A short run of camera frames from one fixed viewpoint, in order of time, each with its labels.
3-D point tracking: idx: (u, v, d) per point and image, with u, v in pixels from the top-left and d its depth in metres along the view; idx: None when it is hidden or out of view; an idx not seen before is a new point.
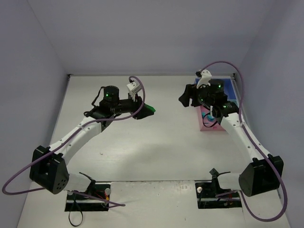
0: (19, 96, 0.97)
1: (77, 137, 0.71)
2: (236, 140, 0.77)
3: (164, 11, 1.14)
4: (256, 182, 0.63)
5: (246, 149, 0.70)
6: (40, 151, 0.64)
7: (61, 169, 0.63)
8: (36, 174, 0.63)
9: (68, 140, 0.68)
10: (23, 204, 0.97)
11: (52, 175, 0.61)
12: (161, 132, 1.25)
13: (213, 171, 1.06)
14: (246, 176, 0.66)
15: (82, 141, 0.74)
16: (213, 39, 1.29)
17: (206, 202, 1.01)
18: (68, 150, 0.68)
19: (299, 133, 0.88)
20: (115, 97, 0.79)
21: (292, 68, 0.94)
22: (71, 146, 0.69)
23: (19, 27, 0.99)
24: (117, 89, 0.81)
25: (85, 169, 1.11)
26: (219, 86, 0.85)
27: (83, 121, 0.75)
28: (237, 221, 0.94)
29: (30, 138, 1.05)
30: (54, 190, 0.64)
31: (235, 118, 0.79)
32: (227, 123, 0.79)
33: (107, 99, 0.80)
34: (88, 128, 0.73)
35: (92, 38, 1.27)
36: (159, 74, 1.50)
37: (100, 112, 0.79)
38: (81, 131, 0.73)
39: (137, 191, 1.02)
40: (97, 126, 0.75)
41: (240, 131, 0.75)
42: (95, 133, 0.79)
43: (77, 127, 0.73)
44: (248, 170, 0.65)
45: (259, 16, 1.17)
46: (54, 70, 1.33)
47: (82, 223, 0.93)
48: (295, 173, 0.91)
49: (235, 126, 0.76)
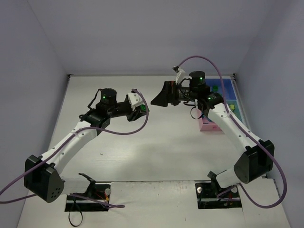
0: (19, 96, 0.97)
1: (70, 145, 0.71)
2: (226, 131, 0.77)
3: (164, 10, 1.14)
4: (252, 167, 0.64)
5: (238, 139, 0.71)
6: (33, 161, 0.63)
7: (55, 177, 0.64)
8: (29, 183, 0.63)
9: (60, 149, 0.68)
10: (23, 204, 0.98)
11: (46, 184, 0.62)
12: (161, 132, 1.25)
13: (212, 174, 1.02)
14: (241, 164, 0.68)
15: (76, 148, 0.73)
16: (213, 39, 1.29)
17: (206, 202, 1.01)
18: (61, 159, 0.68)
19: (299, 133, 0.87)
20: (112, 99, 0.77)
21: (292, 68, 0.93)
22: (64, 154, 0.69)
23: (19, 27, 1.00)
24: (115, 92, 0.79)
25: (85, 170, 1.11)
26: (201, 77, 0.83)
27: (77, 127, 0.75)
28: (237, 222, 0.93)
29: (30, 138, 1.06)
30: (48, 198, 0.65)
31: (222, 108, 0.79)
32: (214, 116, 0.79)
33: (103, 102, 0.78)
34: (81, 134, 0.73)
35: (92, 38, 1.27)
36: (159, 74, 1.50)
37: (96, 115, 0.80)
38: (75, 138, 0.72)
39: (137, 192, 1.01)
40: (91, 132, 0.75)
41: (228, 121, 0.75)
42: (90, 138, 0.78)
43: (71, 133, 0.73)
44: (243, 158, 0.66)
45: (259, 16, 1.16)
46: (54, 70, 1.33)
47: (82, 223, 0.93)
48: (295, 173, 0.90)
49: (223, 117, 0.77)
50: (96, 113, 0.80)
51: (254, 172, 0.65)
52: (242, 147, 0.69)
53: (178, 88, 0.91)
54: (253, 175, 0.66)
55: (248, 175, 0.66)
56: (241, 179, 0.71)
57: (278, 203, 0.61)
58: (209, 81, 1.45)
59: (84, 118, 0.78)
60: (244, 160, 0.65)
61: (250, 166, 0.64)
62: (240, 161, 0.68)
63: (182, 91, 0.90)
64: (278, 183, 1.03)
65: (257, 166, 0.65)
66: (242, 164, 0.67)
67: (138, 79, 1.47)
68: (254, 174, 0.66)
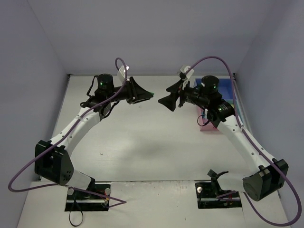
0: (19, 95, 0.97)
1: (77, 128, 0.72)
2: (237, 146, 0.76)
3: (164, 10, 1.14)
4: (264, 187, 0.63)
5: (251, 156, 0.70)
6: (42, 145, 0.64)
7: (65, 160, 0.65)
8: (40, 168, 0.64)
9: (69, 133, 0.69)
10: (23, 202, 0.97)
11: (58, 168, 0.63)
12: (161, 132, 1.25)
13: (212, 172, 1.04)
14: (252, 183, 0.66)
15: (82, 132, 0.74)
16: (213, 39, 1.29)
17: (206, 202, 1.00)
18: (70, 142, 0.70)
19: (301, 133, 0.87)
20: (109, 85, 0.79)
21: (293, 67, 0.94)
22: (72, 137, 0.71)
23: (19, 26, 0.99)
24: (111, 77, 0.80)
25: (85, 170, 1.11)
26: (214, 86, 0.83)
27: (81, 112, 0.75)
28: (236, 221, 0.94)
29: (30, 138, 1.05)
30: (61, 181, 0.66)
31: (233, 121, 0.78)
32: (225, 128, 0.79)
33: (101, 88, 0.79)
34: (87, 118, 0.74)
35: (92, 38, 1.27)
36: (160, 74, 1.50)
37: (97, 101, 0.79)
38: (80, 122, 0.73)
39: (137, 192, 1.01)
40: (96, 115, 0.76)
41: (240, 136, 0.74)
42: (94, 123, 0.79)
43: (75, 118, 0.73)
44: (255, 178, 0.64)
45: (259, 16, 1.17)
46: (54, 70, 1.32)
47: (82, 223, 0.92)
48: (295, 172, 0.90)
49: (234, 132, 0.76)
50: (96, 99, 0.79)
51: (266, 191, 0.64)
52: (254, 165, 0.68)
53: (185, 91, 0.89)
54: (264, 194, 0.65)
55: (259, 194, 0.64)
56: (250, 194, 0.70)
57: (291, 222, 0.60)
58: None
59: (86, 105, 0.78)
60: (257, 179, 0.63)
61: (262, 185, 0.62)
62: (251, 179, 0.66)
63: (190, 96, 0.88)
64: None
65: (269, 185, 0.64)
66: (253, 182, 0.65)
67: (139, 79, 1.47)
68: (265, 193, 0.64)
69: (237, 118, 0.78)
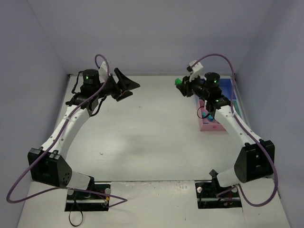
0: (19, 96, 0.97)
1: (67, 129, 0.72)
2: (230, 131, 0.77)
3: (164, 11, 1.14)
4: (251, 165, 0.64)
5: (240, 137, 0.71)
6: (35, 153, 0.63)
7: (61, 163, 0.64)
8: (39, 174, 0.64)
9: (60, 135, 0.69)
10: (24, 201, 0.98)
11: (55, 171, 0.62)
12: (161, 132, 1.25)
13: (213, 172, 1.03)
14: (241, 163, 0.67)
15: (73, 133, 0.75)
16: (213, 39, 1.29)
17: (206, 202, 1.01)
18: (62, 145, 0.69)
19: (301, 133, 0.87)
20: (95, 78, 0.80)
21: (292, 67, 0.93)
22: (63, 139, 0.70)
23: (20, 27, 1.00)
24: (97, 71, 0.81)
25: (85, 170, 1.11)
26: (215, 80, 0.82)
27: (68, 111, 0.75)
28: (237, 222, 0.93)
29: (31, 138, 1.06)
30: (61, 184, 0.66)
31: (227, 109, 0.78)
32: (220, 116, 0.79)
33: (87, 83, 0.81)
34: (75, 118, 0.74)
35: (92, 38, 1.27)
36: (159, 74, 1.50)
37: (82, 97, 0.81)
38: (70, 122, 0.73)
39: (137, 191, 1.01)
40: (83, 112, 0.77)
41: (231, 121, 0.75)
42: (82, 122, 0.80)
43: (63, 119, 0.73)
44: (242, 156, 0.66)
45: (259, 16, 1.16)
46: (54, 70, 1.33)
47: (82, 223, 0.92)
48: (295, 172, 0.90)
49: (227, 117, 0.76)
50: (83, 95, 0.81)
51: (253, 170, 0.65)
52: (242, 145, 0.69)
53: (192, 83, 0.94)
54: (251, 175, 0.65)
55: (246, 172, 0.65)
56: (240, 178, 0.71)
57: (270, 198, 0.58)
58: None
59: (73, 102, 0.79)
60: (243, 156, 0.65)
61: (247, 162, 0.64)
62: (239, 159, 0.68)
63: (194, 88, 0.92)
64: (278, 183, 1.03)
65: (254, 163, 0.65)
66: (241, 160, 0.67)
67: (139, 79, 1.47)
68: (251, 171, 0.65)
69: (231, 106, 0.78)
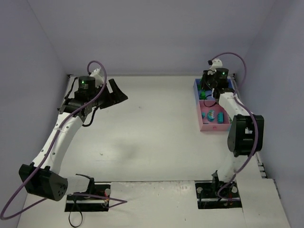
0: (19, 96, 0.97)
1: (59, 142, 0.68)
2: (229, 112, 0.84)
3: (164, 11, 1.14)
4: (239, 132, 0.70)
5: (234, 111, 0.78)
6: (25, 171, 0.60)
7: (55, 177, 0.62)
8: (33, 189, 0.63)
9: (51, 149, 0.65)
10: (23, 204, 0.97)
11: (49, 186, 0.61)
12: (161, 132, 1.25)
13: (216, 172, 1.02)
14: (232, 132, 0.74)
15: (66, 144, 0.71)
16: (213, 39, 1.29)
17: (206, 202, 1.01)
18: (54, 159, 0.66)
19: (301, 133, 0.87)
20: (91, 84, 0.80)
21: (292, 67, 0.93)
22: (55, 153, 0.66)
23: (20, 26, 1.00)
24: (93, 78, 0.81)
25: (85, 170, 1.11)
26: (223, 72, 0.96)
27: (59, 121, 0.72)
28: (237, 222, 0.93)
29: (30, 138, 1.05)
30: (56, 194, 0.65)
31: (231, 94, 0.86)
32: (223, 99, 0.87)
33: (81, 89, 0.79)
34: (66, 128, 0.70)
35: (92, 38, 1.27)
36: (159, 75, 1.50)
37: (75, 102, 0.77)
38: (61, 133, 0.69)
39: (137, 191, 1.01)
40: (75, 120, 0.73)
41: (231, 100, 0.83)
42: (76, 129, 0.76)
43: (54, 129, 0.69)
44: (233, 124, 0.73)
45: (259, 17, 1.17)
46: (54, 70, 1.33)
47: (82, 223, 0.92)
48: (295, 172, 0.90)
49: (228, 99, 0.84)
50: (76, 99, 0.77)
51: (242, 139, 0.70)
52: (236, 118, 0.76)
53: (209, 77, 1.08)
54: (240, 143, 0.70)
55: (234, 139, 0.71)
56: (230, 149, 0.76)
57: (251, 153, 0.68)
58: None
59: (64, 107, 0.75)
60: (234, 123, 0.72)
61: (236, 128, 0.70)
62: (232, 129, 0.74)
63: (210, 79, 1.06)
64: (278, 183, 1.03)
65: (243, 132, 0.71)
66: (232, 128, 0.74)
67: (139, 79, 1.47)
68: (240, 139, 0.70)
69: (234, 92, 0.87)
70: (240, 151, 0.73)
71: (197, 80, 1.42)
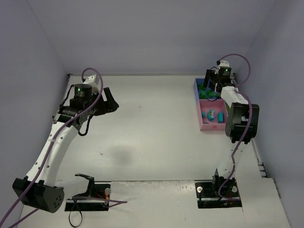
0: (19, 95, 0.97)
1: (53, 154, 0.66)
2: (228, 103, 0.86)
3: (164, 10, 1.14)
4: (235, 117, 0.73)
5: (233, 101, 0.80)
6: (19, 185, 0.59)
7: (49, 192, 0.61)
8: (29, 204, 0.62)
9: (44, 163, 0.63)
10: (19, 216, 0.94)
11: (43, 201, 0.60)
12: (162, 132, 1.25)
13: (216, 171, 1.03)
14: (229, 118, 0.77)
15: (61, 154, 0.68)
16: (213, 39, 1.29)
17: (206, 201, 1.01)
18: (49, 172, 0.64)
19: (301, 132, 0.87)
20: (87, 91, 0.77)
21: (292, 67, 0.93)
22: (50, 166, 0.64)
23: (20, 26, 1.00)
24: (90, 86, 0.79)
25: (85, 169, 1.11)
26: (226, 69, 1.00)
27: (53, 131, 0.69)
28: (236, 222, 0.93)
29: (30, 138, 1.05)
30: (52, 207, 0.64)
31: (232, 87, 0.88)
32: (223, 92, 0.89)
33: (77, 97, 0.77)
34: (61, 138, 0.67)
35: (92, 38, 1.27)
36: (159, 74, 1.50)
37: (70, 110, 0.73)
38: (55, 145, 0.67)
39: (137, 191, 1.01)
40: (70, 131, 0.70)
41: (231, 91, 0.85)
42: (72, 137, 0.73)
43: (48, 141, 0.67)
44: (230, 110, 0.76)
45: (259, 16, 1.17)
46: (54, 70, 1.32)
47: (81, 223, 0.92)
48: (295, 172, 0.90)
49: (229, 90, 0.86)
50: (71, 108, 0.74)
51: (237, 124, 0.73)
52: None
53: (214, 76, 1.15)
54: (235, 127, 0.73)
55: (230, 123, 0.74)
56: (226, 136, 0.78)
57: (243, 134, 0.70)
58: None
59: (59, 116, 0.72)
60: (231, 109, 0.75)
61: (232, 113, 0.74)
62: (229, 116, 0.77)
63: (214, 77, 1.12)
64: (278, 183, 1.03)
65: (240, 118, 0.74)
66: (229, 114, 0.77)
67: (139, 79, 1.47)
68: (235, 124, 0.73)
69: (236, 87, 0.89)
70: (234, 136, 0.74)
71: (197, 80, 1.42)
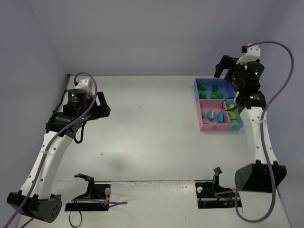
0: (20, 96, 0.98)
1: (46, 166, 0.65)
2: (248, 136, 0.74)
3: (164, 10, 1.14)
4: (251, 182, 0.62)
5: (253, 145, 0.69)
6: (14, 199, 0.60)
7: (45, 204, 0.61)
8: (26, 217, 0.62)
9: (38, 176, 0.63)
10: (17, 223, 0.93)
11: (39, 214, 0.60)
12: (162, 132, 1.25)
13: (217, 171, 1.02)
14: (243, 174, 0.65)
15: (55, 166, 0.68)
16: (213, 39, 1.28)
17: (206, 202, 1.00)
18: (43, 185, 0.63)
19: None
20: (80, 97, 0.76)
21: None
22: (43, 179, 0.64)
23: (20, 27, 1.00)
24: (84, 91, 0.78)
25: (85, 170, 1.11)
26: (256, 72, 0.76)
27: (46, 142, 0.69)
28: (236, 222, 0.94)
29: (30, 138, 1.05)
30: (49, 218, 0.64)
31: (257, 114, 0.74)
32: (246, 116, 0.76)
33: (70, 103, 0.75)
34: (53, 149, 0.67)
35: (92, 38, 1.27)
36: (160, 74, 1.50)
37: (62, 117, 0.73)
38: (48, 156, 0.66)
39: (137, 191, 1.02)
40: (62, 140, 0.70)
41: (255, 128, 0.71)
42: (66, 147, 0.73)
43: (41, 153, 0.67)
44: (247, 167, 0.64)
45: (259, 16, 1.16)
46: (54, 70, 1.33)
47: (81, 223, 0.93)
48: (295, 172, 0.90)
49: (252, 121, 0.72)
50: (64, 114, 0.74)
51: (251, 187, 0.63)
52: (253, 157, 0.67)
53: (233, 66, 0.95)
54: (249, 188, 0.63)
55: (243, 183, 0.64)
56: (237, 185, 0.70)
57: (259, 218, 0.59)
58: (209, 81, 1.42)
59: (51, 123, 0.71)
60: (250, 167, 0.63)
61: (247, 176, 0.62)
62: (244, 169, 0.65)
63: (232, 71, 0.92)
64: None
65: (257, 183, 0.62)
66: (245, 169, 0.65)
67: (139, 79, 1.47)
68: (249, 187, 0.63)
69: (263, 110, 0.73)
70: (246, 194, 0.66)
71: (197, 80, 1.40)
